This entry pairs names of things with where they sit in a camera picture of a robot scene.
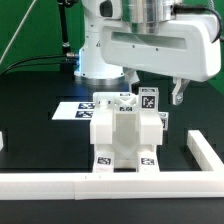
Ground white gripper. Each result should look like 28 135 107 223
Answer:
100 14 221 105

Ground white tagged cube nut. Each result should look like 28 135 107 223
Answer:
159 112 169 131
139 87 159 111

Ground white chair seat part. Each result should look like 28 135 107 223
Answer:
90 95 163 169

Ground white chair back frame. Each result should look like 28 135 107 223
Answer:
93 92 137 112

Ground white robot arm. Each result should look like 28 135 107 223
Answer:
74 0 222 105

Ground white U-shaped obstacle fence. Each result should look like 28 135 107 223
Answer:
0 130 224 200

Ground black cables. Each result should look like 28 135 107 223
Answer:
0 53 80 77

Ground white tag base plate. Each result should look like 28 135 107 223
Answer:
52 102 95 120

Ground white diagonal cable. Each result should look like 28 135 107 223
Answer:
0 0 38 66

